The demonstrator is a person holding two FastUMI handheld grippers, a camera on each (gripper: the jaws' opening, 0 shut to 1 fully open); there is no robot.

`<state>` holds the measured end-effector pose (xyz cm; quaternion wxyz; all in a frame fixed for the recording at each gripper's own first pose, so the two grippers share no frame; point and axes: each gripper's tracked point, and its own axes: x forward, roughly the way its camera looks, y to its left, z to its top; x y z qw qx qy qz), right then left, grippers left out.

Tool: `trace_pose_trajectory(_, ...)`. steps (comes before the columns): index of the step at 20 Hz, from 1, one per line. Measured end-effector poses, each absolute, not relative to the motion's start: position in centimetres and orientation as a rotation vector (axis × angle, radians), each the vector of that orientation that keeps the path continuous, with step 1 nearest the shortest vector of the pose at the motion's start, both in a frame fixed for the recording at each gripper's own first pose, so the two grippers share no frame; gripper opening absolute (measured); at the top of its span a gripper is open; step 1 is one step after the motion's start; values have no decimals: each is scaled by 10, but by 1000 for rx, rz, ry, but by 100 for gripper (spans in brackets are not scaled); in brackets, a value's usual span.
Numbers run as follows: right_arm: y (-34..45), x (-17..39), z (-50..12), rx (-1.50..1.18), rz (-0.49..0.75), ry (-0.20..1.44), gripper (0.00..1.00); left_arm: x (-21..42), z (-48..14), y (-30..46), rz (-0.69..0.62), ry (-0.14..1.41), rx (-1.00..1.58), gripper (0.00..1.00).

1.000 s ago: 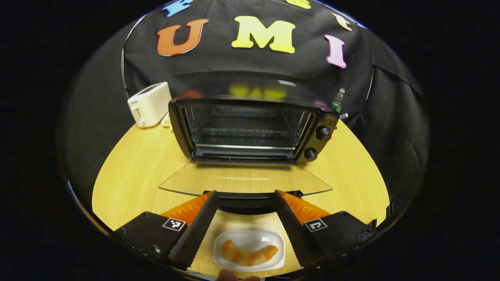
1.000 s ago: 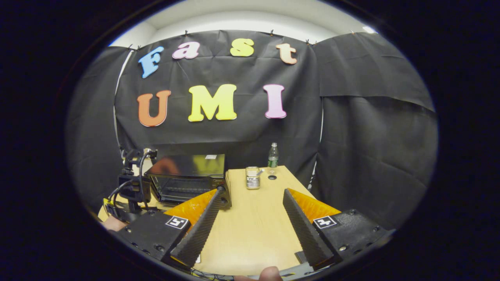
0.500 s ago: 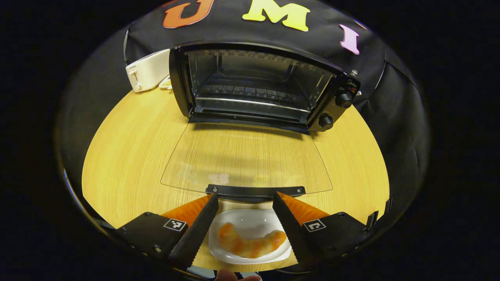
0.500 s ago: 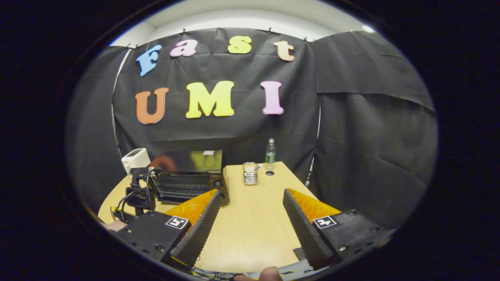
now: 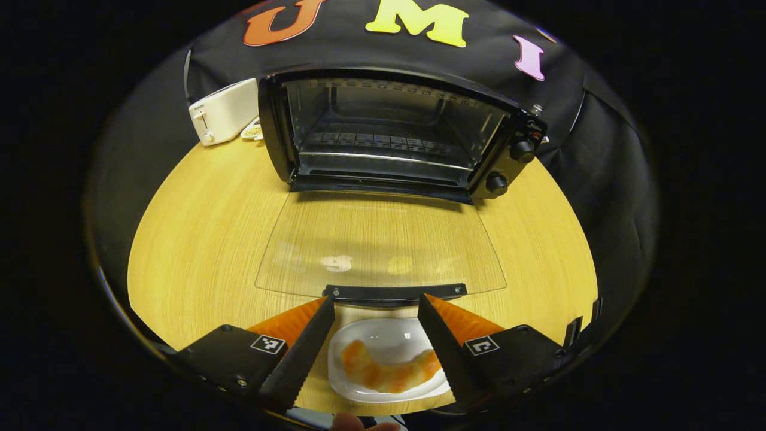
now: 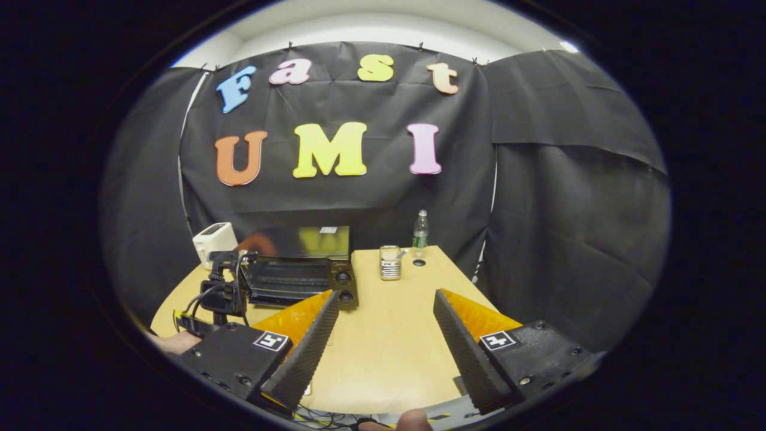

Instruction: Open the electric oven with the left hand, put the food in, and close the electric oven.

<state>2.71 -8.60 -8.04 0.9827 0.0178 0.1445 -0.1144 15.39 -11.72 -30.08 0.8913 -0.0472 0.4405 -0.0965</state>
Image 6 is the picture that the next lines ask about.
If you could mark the green plastic bottle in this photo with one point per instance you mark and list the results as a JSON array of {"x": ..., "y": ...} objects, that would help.
[{"x": 421, "y": 233}]

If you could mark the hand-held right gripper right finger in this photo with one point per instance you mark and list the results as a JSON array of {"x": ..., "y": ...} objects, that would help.
[{"x": 464, "y": 353}]

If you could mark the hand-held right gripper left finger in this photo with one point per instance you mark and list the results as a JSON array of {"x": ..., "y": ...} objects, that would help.
[{"x": 311, "y": 347}]

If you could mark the white toaster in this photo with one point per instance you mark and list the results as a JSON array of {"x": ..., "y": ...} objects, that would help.
[{"x": 215, "y": 239}]

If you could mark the metal mesh holder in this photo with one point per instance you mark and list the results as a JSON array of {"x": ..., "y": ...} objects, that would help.
[{"x": 390, "y": 266}]

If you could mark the black electric oven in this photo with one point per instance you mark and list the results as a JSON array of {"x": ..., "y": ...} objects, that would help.
[{"x": 287, "y": 281}]

